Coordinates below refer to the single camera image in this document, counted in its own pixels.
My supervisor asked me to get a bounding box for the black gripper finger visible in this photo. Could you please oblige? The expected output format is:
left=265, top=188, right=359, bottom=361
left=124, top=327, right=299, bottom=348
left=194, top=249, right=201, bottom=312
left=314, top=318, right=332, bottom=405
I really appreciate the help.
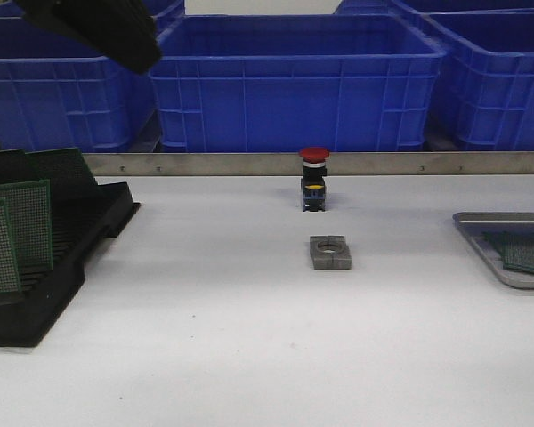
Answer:
left=16, top=0, right=162, bottom=74

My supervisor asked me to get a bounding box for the green perforated circuit board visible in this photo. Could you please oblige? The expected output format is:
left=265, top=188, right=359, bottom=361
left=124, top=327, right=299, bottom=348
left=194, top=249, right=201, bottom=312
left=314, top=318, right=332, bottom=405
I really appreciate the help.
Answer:
left=482, top=231, right=534, bottom=262

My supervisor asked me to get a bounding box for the black slotted board rack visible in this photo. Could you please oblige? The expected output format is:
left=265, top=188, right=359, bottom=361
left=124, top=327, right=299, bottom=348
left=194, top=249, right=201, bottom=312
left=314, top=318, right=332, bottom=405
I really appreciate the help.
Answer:
left=0, top=149, right=139, bottom=347

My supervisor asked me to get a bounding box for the silver metal tray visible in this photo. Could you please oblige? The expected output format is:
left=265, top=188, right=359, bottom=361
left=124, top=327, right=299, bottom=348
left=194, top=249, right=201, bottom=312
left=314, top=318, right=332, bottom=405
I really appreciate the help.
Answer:
left=453, top=213, right=534, bottom=290

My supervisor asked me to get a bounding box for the blue left plastic bin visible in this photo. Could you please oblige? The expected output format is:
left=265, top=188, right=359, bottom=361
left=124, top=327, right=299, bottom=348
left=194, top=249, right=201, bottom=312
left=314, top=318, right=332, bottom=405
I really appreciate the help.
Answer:
left=0, top=16, right=155, bottom=152

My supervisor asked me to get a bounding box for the blue plastic bin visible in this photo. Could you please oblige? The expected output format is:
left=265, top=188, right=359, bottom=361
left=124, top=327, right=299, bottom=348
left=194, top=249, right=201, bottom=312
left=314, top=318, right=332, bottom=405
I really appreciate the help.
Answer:
left=0, top=16, right=155, bottom=152
left=423, top=12, right=534, bottom=151
left=150, top=15, right=445, bottom=153

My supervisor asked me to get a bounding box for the blue rear left bin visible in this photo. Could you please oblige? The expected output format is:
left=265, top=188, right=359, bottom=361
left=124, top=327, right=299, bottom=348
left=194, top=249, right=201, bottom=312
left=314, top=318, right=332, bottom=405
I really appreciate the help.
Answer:
left=0, top=0, right=183, bottom=17

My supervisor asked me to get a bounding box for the blue rear right bin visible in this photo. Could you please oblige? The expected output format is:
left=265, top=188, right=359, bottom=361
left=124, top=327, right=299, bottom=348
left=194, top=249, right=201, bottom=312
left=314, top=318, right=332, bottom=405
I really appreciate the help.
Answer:
left=335, top=0, right=534, bottom=15

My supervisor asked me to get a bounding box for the blue centre plastic bin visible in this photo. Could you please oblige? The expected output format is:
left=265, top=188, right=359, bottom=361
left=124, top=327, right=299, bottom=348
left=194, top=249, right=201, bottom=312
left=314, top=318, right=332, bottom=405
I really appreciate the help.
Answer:
left=150, top=15, right=445, bottom=153

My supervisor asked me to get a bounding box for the red emergency stop button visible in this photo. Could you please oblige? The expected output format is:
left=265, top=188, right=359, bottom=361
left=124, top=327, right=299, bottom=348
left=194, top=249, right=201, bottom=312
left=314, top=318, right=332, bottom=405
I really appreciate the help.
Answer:
left=299, top=147, right=330, bottom=212

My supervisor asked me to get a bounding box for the grey metal clamp block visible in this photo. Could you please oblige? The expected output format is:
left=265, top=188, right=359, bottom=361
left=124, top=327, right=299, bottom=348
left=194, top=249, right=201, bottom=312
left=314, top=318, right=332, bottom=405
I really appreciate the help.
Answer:
left=309, top=235, right=352, bottom=270

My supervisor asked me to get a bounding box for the blue right plastic bin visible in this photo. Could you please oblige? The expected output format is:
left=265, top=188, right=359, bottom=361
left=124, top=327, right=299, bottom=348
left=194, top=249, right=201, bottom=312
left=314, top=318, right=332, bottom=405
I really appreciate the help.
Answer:
left=423, top=12, right=534, bottom=151

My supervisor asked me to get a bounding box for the metal table edge rail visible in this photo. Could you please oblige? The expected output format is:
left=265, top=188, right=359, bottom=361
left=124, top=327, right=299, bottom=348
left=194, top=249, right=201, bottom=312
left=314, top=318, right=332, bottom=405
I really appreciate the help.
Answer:
left=84, top=151, right=534, bottom=176

